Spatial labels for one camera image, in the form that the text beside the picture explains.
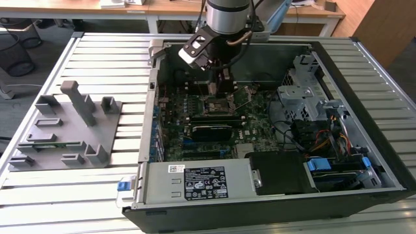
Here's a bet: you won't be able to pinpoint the grey case latch handle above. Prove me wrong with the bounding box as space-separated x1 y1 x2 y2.
148 39 167 67

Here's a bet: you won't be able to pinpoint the black CPU socket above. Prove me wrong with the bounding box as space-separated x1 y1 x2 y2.
202 95 236 117

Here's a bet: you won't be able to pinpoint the copper coloured cable sleeve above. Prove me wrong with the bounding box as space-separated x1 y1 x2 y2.
227 31 254 47

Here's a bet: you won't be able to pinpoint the green RAM stick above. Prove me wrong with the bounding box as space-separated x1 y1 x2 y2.
32 142 80 150

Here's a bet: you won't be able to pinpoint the black open PC case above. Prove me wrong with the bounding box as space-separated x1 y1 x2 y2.
122 38 416 234

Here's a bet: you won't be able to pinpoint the grey metal stand foot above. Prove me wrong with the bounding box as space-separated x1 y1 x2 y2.
0 79 16 100

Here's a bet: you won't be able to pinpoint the black plastic fan shroud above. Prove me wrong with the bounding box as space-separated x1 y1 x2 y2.
248 151 319 197

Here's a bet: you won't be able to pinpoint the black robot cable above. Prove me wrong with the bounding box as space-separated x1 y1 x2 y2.
196 0 208 31
227 0 259 68

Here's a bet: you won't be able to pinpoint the black graphics card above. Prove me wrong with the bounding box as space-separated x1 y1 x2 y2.
190 124 234 143

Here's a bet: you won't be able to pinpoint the black mesh waste basket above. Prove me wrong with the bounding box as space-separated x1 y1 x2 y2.
0 31 36 78
19 20 44 49

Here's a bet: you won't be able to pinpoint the blue disk carrier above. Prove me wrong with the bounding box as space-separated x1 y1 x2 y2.
307 157 332 173

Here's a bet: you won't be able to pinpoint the small grey wrist camera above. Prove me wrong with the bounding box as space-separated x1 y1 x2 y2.
246 21 271 41

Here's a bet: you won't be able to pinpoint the silver chipset heatsink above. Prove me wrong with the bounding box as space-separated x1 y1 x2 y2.
234 143 256 157

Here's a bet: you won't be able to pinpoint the yellow red power wires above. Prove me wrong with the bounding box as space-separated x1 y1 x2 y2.
306 129 354 156

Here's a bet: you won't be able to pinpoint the silver power supply unit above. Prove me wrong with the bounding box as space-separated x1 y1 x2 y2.
131 159 258 205

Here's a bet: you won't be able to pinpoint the metal socket cover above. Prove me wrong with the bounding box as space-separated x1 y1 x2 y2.
230 84 260 111

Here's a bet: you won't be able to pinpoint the grey plastic parts rack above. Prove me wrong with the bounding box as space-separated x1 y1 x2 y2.
7 80 124 171

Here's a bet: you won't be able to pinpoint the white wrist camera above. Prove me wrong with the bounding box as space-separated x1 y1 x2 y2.
178 28 218 72

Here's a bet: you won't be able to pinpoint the green motherboard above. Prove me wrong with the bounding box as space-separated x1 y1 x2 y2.
152 82 294 163

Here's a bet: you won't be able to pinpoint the black expansion slot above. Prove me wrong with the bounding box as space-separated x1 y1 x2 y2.
182 150 223 158

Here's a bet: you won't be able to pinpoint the wooden desk white frame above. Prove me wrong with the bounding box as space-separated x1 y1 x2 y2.
146 0 347 37
0 0 160 34

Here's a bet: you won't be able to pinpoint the wooden cabinet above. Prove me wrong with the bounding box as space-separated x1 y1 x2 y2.
331 0 416 69

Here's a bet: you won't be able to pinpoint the silver metal drive cage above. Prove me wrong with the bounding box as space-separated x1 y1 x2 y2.
276 55 330 121

